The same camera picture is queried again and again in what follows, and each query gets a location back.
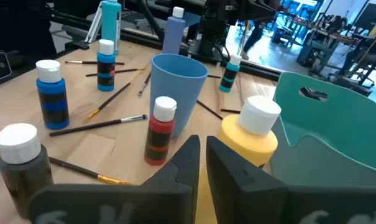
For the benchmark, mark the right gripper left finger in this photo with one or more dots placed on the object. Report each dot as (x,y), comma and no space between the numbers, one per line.
(163,202)

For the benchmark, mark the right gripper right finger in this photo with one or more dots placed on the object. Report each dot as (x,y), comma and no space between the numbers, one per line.
(253,202)

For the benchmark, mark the large yellow paint bottle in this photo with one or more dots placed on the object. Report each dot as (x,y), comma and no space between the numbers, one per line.
(246,143)

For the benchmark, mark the small red paint bottle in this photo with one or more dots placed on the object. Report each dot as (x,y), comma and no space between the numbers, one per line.
(159,124)

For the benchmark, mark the thin black paintbrush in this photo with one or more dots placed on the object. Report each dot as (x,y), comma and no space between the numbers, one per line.
(229,110)
(214,76)
(211,111)

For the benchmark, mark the black paintbrush silver ferrule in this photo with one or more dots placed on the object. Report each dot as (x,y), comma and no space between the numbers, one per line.
(91,126)
(144,84)

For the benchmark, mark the blue plastic cup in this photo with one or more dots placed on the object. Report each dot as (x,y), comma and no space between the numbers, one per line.
(175,84)

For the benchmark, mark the small turquoise paint bottle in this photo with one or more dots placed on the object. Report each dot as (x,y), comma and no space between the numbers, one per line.
(229,76)

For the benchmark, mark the small black paint bottle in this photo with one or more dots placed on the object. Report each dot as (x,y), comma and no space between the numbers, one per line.
(23,183)

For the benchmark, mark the black paintbrush pale tip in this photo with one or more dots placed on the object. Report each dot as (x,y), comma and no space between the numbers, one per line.
(103,63)

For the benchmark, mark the small light blue paint bottle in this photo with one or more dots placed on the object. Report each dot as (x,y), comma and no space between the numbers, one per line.
(106,59)

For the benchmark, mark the small cobalt blue paint bottle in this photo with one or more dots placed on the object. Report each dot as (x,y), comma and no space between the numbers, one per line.
(52,93)

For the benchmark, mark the large lavender paint bottle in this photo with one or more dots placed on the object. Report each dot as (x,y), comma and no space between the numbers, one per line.
(173,34)

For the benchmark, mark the large turquoise paint bottle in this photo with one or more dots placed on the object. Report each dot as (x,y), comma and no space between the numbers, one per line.
(110,21)

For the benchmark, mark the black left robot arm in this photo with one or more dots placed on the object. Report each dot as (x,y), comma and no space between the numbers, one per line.
(211,37)

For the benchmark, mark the teal plastic bin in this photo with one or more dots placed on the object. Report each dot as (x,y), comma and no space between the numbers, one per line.
(330,124)

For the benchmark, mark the person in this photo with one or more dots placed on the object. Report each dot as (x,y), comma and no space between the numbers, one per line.
(256,35)

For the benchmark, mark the cluttered background workbench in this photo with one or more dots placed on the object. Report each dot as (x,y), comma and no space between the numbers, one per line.
(327,35)

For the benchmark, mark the silver metal strut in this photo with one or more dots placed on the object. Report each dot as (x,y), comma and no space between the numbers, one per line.
(94,28)

